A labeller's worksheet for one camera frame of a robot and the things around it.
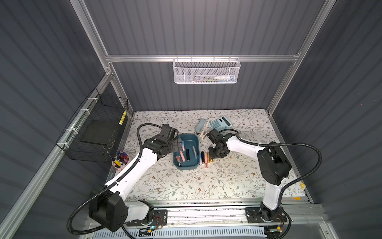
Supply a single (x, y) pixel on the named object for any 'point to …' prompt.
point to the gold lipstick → (209, 160)
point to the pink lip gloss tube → (182, 156)
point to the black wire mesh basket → (91, 133)
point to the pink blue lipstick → (183, 146)
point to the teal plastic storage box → (191, 153)
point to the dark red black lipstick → (178, 160)
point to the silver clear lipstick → (195, 156)
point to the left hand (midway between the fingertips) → (174, 145)
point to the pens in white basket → (196, 78)
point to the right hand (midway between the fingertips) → (214, 155)
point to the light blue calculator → (221, 123)
